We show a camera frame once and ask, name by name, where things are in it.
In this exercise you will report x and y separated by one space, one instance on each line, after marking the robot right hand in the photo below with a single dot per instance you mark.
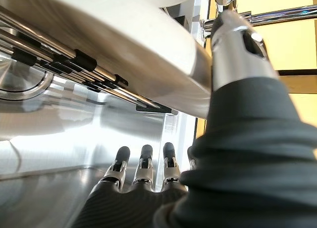
247 151

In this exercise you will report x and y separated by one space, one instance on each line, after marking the chrome pull-down kitchen faucet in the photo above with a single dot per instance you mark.
277 13

